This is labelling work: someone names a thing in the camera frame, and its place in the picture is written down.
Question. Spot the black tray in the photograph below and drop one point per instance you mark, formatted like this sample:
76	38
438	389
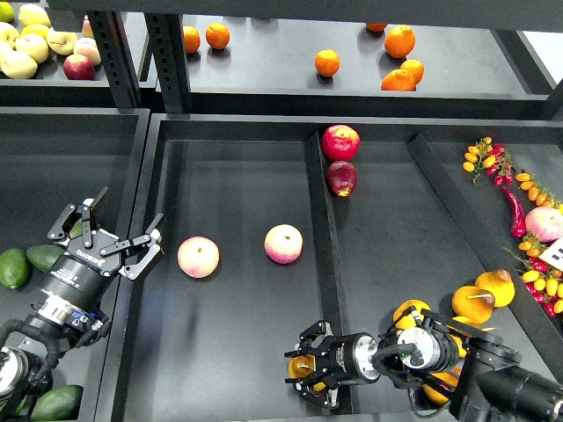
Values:
51	157
212	349

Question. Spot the dark red apple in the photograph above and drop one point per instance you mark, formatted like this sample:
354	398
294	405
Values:
341	178

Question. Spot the pink apple centre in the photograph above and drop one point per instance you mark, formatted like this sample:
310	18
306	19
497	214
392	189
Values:
283	244

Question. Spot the yellow pear by divider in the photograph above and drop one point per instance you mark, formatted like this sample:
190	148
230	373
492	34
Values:
500	284

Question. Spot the lower cherry tomato bunch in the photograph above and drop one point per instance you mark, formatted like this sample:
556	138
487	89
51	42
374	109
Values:
543	280

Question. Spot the upper cherry tomato bunch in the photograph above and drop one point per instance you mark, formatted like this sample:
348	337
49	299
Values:
490	158

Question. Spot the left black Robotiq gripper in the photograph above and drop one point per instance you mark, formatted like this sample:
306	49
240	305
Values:
101	250

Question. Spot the black perforated shelf post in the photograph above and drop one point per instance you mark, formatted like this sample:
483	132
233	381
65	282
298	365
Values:
110	36
167	46

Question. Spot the orange far left shelf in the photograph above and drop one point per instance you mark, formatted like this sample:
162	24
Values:
192	39

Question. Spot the red chili pepper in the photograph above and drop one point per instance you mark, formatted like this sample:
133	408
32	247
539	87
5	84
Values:
517	228

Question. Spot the black upper left shelf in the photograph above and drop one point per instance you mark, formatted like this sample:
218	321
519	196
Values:
50	87

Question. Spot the white price label card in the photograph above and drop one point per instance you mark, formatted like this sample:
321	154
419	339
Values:
553	255

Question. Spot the pale yellow apple middle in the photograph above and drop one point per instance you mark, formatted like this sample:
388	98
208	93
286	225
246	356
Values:
33	45

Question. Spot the black perforated shelf post left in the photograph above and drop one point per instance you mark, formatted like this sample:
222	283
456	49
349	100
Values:
110	36

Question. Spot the black perforated shelf post right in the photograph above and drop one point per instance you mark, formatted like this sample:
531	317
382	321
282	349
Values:
167	46

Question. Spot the black middle tray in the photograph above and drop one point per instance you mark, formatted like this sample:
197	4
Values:
212	349

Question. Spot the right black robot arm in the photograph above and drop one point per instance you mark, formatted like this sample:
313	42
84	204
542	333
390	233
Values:
481	378

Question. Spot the pale yellow apple front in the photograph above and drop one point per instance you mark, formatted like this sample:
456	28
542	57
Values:
18	65

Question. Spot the red apple upper shelf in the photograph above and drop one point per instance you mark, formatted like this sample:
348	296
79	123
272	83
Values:
79	67

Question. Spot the dark green avocado middle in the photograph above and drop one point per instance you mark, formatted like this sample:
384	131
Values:
44	256

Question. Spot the bright green avocado far left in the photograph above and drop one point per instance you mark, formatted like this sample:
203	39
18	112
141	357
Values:
15	268

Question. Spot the pale yellow apple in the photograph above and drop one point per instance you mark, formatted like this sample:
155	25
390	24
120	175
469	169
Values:
60	42
18	65
33	45

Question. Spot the yellow pear bottom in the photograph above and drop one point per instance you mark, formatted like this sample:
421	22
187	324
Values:
446	380

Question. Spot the pink apple left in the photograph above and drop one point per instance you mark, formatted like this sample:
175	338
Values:
198	257

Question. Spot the black left tray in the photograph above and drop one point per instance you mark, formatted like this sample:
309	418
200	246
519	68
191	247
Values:
51	157

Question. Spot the pale yellow pear top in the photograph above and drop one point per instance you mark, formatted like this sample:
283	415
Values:
32	14

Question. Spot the light green avocado top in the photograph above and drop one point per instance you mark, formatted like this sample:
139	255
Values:
77	229

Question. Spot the pink peach upper shelf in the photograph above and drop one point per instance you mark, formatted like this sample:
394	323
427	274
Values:
88	48

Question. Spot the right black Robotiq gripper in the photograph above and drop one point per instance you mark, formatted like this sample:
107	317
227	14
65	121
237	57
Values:
318	341

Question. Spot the bright red apple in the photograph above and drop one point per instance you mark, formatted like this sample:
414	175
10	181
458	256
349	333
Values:
340	143

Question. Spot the pink apple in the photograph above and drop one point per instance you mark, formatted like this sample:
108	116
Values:
198	257
283	244

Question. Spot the pale yellow apple right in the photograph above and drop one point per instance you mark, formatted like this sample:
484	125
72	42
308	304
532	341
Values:
60	42

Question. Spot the dark avocado bottom left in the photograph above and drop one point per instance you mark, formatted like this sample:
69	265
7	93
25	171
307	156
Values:
59	404

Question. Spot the yellow lemon upper shelf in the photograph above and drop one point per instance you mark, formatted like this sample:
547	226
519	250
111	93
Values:
36	29

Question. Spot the green lime corner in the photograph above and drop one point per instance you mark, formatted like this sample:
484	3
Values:
6	12

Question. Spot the pale apple left edge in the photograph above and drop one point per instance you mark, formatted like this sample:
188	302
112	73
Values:
8	33

